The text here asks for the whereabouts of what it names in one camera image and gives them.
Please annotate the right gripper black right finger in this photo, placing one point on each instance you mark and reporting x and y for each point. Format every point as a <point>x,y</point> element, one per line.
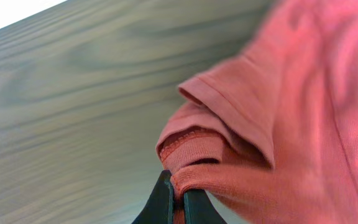
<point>199,209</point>

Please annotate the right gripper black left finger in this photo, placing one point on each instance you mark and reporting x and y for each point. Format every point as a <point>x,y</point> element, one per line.
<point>159,208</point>

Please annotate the coral red t-shirt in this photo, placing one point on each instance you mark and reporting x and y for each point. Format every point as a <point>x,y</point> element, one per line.
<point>273,132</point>

